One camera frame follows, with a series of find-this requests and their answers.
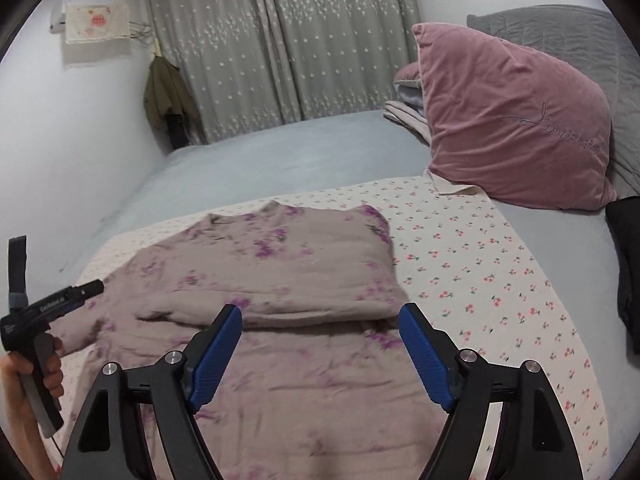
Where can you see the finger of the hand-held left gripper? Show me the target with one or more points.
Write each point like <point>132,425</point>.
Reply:
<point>87,291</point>

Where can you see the black clothing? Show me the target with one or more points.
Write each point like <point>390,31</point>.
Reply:
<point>627,260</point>

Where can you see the white cloth cover pink print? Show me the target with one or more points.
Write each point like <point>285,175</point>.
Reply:
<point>97,30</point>

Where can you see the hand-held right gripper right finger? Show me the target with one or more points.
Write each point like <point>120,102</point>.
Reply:
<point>425,355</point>

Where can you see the person's left hand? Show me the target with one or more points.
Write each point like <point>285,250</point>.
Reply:
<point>53,375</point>

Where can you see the grey quilted pillow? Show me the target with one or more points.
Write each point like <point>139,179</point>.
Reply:
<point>560,30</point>

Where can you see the pink velvet pillow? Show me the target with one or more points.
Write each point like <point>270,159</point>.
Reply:
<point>510,120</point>

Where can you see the black hanging garment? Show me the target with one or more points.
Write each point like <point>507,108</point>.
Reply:
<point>177,130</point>

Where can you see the folded blankets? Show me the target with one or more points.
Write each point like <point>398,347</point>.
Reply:
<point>407,105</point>

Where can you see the grey bed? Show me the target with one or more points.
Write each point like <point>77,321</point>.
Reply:
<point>300,155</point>

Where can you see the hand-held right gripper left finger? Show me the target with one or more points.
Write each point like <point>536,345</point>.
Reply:
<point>212,360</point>

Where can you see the person's left forearm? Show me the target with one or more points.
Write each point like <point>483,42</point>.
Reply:
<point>20,452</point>

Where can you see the grey patterned curtain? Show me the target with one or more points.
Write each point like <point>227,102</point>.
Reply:
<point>280,45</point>

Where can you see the floral padded jacket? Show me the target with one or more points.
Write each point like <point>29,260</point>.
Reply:
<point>300,270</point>

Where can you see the cherry print bed sheet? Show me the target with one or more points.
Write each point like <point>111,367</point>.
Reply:
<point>475,270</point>

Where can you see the olive green hanging jacket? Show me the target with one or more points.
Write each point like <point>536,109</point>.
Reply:
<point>165,90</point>

